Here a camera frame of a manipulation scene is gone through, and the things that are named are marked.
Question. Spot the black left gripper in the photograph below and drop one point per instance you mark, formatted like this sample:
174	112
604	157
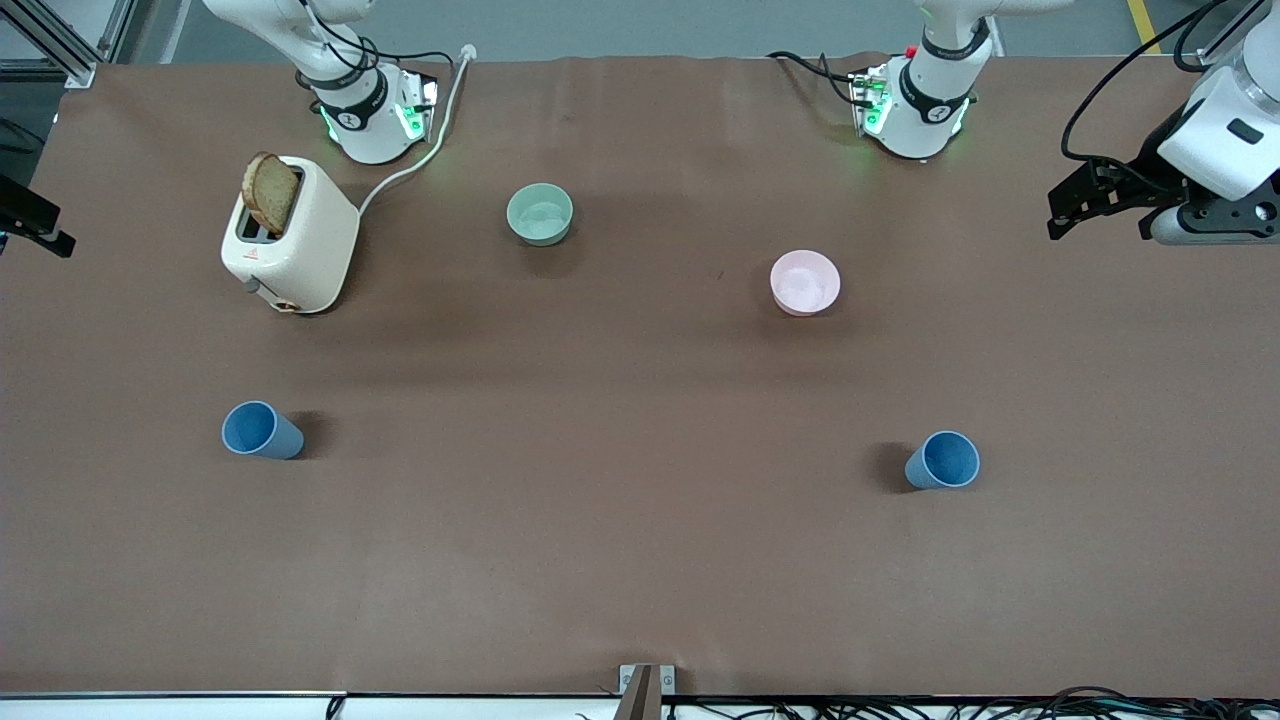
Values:
1142	177

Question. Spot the blue plastic cup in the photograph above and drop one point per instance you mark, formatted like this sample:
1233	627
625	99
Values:
255	430
945	460

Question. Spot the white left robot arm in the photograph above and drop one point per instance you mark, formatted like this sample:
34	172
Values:
925	125

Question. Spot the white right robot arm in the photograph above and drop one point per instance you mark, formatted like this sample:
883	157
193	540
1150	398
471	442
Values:
370	135

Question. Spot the brown bread slice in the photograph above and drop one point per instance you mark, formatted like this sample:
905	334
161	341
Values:
272	195

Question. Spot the cream white toaster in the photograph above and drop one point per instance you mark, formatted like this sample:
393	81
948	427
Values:
320	240

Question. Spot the pink bowl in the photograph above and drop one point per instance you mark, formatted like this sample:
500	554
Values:
805	283

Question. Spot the green bowl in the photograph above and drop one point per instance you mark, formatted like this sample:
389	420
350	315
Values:
540	215

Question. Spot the brown table cover mat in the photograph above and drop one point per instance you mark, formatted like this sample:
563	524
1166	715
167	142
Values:
640	500

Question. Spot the aluminium frame profile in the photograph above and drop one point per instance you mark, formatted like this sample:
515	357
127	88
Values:
1235	35
60	45

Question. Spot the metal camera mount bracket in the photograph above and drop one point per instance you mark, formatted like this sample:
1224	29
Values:
640	690

